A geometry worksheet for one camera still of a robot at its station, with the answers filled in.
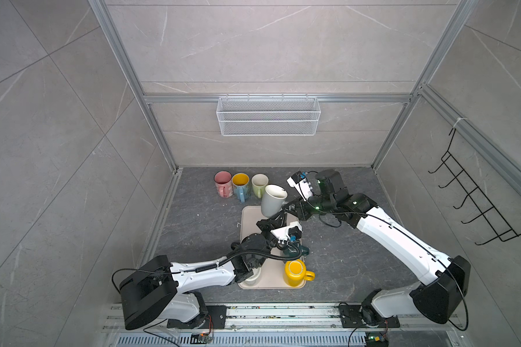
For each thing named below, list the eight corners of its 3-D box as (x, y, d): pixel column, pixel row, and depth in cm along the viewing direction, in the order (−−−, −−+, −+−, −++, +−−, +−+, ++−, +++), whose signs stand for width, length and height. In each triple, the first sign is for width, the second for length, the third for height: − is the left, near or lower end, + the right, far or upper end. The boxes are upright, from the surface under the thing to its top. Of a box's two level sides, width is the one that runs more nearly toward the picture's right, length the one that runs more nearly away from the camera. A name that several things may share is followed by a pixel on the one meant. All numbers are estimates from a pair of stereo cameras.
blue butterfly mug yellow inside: (233, 206, 105) (230, 192, 96) (235, 186, 113) (232, 172, 104) (248, 206, 105) (247, 192, 96) (250, 186, 113) (248, 172, 104)
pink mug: (215, 204, 105) (210, 190, 96) (219, 186, 113) (215, 170, 104) (231, 204, 105) (228, 190, 96) (234, 186, 113) (231, 170, 104)
